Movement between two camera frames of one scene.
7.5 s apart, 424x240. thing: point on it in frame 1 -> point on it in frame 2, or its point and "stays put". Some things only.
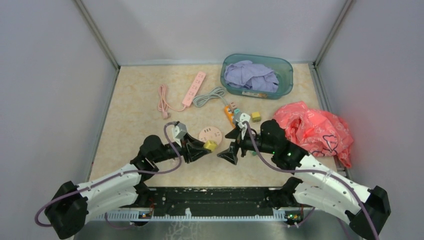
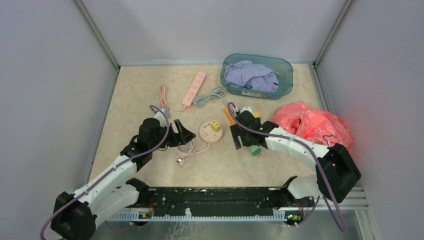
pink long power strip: (163, 104) stays put
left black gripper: (187, 149) -> (183, 136)
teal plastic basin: (282, 68) stays put
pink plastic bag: (320, 134) stays put
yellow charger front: (210, 145) -> (215, 125)
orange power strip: (229, 114) stays put
